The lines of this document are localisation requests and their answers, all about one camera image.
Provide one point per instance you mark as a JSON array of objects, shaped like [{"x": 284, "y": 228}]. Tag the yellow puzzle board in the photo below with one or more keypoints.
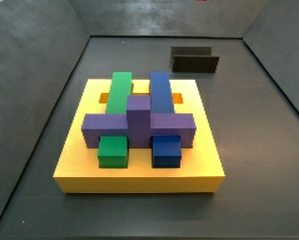
[{"x": 199, "y": 174}]

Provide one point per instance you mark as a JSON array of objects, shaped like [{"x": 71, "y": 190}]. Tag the purple cross-shaped block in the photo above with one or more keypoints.
[{"x": 139, "y": 125}]

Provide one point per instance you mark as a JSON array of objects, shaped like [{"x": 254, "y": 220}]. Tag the blue bar block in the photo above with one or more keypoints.
[{"x": 165, "y": 146}]

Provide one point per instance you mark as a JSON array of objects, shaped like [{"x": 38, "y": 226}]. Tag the green bar block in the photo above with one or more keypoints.
[{"x": 113, "y": 152}]

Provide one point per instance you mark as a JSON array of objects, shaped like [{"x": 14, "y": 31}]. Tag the black angle bracket holder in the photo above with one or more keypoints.
[{"x": 193, "y": 60}]

